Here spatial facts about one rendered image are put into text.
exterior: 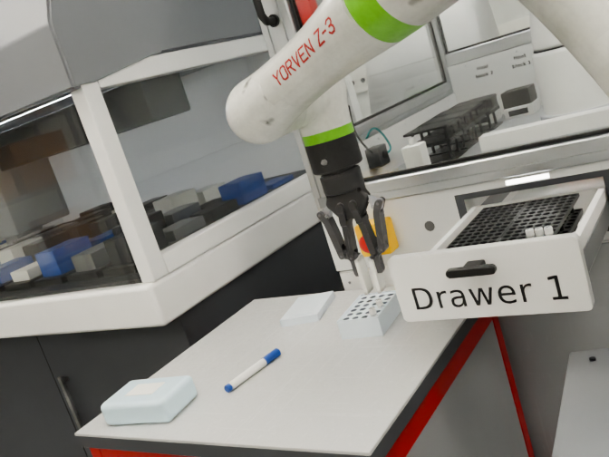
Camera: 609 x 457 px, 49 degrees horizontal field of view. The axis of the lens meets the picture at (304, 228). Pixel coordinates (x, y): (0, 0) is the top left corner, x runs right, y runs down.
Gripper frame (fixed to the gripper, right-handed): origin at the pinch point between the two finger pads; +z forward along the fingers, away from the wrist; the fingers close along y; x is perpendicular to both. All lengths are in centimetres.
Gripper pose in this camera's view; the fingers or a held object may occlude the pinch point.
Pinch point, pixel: (370, 274)
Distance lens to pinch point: 124.1
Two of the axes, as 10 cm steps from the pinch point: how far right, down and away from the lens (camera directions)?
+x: -4.3, 3.2, -8.5
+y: -8.5, 1.7, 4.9
